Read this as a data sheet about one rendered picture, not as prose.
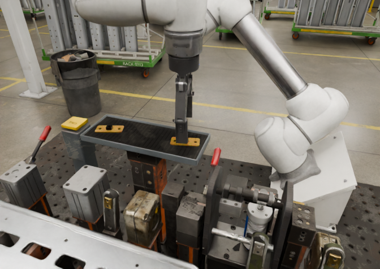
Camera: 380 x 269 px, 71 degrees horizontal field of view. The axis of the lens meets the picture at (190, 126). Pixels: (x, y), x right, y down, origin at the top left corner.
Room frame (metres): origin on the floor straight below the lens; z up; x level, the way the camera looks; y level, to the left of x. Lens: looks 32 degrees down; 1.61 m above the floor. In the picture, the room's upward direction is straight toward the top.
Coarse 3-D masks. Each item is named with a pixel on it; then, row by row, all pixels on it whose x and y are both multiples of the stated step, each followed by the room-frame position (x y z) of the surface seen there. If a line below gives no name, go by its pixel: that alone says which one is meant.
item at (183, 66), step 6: (168, 54) 0.63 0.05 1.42; (198, 54) 0.63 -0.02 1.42; (174, 60) 0.60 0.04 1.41; (180, 60) 0.60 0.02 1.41; (186, 60) 0.60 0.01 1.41; (192, 60) 0.60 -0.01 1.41; (198, 60) 0.62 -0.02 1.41; (174, 66) 0.61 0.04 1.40; (180, 66) 0.60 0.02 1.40; (186, 66) 0.60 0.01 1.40; (192, 66) 0.60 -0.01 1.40; (198, 66) 0.63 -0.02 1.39; (180, 72) 0.60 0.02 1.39; (186, 72) 0.60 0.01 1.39; (180, 78) 0.60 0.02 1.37; (186, 78) 0.60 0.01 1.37
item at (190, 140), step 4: (172, 140) 0.64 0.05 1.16; (188, 140) 0.64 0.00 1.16; (192, 140) 0.64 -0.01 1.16; (196, 140) 0.64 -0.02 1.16; (172, 144) 0.62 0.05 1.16; (176, 144) 0.62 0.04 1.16; (180, 144) 0.62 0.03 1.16; (184, 144) 0.62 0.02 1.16; (188, 144) 0.62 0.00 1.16; (192, 144) 0.62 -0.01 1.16; (196, 144) 0.62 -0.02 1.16
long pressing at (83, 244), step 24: (0, 216) 0.50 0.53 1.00; (24, 216) 0.50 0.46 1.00; (48, 216) 0.50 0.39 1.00; (24, 240) 0.43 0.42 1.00; (48, 240) 0.43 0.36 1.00; (72, 240) 0.43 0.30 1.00; (96, 240) 0.43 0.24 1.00; (120, 240) 0.42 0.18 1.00; (0, 264) 0.36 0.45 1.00; (24, 264) 0.36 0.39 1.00; (48, 264) 0.36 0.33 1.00; (96, 264) 0.36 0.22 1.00; (120, 264) 0.36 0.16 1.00; (144, 264) 0.36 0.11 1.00; (168, 264) 0.36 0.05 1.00; (192, 264) 0.36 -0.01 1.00
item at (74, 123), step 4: (72, 116) 0.79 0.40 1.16; (68, 120) 0.76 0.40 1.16; (72, 120) 0.76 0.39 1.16; (76, 120) 0.76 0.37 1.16; (80, 120) 0.76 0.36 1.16; (84, 120) 0.76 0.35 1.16; (64, 124) 0.73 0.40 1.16; (68, 124) 0.73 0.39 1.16; (72, 124) 0.73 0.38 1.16; (76, 124) 0.73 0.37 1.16; (80, 124) 0.74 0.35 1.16; (84, 124) 0.75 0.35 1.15; (68, 128) 0.72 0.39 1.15; (72, 128) 0.72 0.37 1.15; (76, 128) 0.72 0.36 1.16
